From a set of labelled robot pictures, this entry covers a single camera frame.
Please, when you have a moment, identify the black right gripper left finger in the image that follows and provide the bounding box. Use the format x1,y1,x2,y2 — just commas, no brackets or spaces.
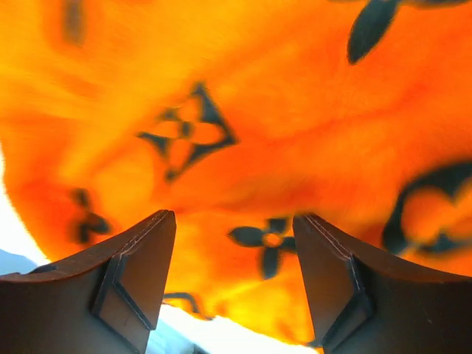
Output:
1,210,176,353

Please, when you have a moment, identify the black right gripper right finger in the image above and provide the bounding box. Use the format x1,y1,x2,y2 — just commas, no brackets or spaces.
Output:
293,215,471,354

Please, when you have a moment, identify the orange patterned pillowcase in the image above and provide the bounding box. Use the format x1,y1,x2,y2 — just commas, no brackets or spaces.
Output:
1,1,471,344

